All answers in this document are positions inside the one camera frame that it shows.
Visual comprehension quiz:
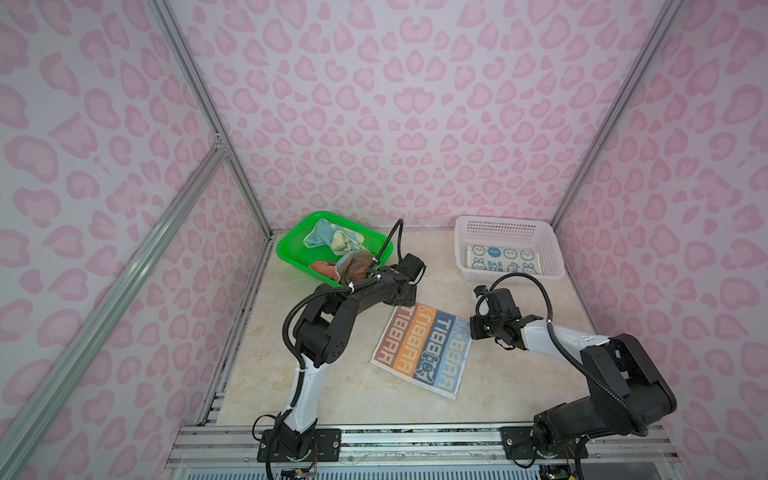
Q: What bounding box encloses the green plastic basket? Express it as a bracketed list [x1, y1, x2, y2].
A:
[276, 211, 387, 287]

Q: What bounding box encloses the diagonal aluminium frame bar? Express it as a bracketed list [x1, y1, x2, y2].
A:
[1, 147, 227, 479]

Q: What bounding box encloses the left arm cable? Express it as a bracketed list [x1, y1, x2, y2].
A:
[263, 218, 406, 480]

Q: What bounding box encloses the left corner frame post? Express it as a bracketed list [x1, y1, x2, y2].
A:
[146, 0, 273, 239]

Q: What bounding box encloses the right corner frame post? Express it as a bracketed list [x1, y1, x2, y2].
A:
[550, 0, 688, 232]

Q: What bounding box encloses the corner frame post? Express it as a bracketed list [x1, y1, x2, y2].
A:
[550, 0, 688, 232]
[146, 0, 273, 239]

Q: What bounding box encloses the red brown towel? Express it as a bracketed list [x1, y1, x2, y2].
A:
[310, 251, 378, 285]

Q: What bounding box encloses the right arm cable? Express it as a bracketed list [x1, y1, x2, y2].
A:
[473, 272, 649, 436]

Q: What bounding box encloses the orange blue patterned towel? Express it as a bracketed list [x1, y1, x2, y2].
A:
[371, 303, 472, 400]

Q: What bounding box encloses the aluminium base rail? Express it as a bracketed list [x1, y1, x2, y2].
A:
[162, 423, 687, 479]

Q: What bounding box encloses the blue bunny towel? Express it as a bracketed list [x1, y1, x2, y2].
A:
[465, 244, 541, 275]

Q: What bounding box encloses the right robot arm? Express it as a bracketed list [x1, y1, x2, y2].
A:
[470, 286, 677, 460]

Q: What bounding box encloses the white plastic basket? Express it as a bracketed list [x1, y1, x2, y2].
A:
[454, 216, 566, 283]

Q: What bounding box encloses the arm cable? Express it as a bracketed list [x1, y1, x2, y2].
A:
[473, 272, 649, 436]
[263, 218, 406, 480]

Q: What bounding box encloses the light green towel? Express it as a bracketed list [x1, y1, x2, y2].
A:
[303, 219, 365, 257]

